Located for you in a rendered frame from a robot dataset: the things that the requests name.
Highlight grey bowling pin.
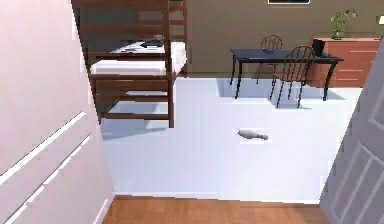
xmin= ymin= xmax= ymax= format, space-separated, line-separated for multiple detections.
xmin=237 ymin=129 xmax=269 ymax=141

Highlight brown wooden bunk bed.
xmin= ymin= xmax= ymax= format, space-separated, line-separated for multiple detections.
xmin=71 ymin=0 xmax=189 ymax=129

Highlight dark laptop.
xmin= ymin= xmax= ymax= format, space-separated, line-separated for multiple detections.
xmin=139 ymin=39 xmax=165 ymax=49

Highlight black dining table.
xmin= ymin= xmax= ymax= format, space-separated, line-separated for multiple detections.
xmin=229 ymin=48 xmax=345 ymax=102

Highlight brown wooden spindle chair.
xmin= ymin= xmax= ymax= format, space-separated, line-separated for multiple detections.
xmin=269 ymin=45 xmax=316 ymax=109
xmin=255 ymin=34 xmax=284 ymax=85

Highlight black box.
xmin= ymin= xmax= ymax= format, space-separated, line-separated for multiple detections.
xmin=312 ymin=38 xmax=326 ymax=58

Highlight orange wooden chest of drawers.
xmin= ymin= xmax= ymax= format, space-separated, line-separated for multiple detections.
xmin=306 ymin=37 xmax=382 ymax=89

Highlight green house plant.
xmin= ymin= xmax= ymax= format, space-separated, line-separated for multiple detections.
xmin=330 ymin=9 xmax=358 ymax=41

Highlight white panelled room door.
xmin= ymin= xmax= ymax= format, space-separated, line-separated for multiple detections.
xmin=319 ymin=39 xmax=384 ymax=224

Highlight dark framed wall picture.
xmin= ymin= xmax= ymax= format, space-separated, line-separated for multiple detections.
xmin=267 ymin=0 xmax=311 ymax=6

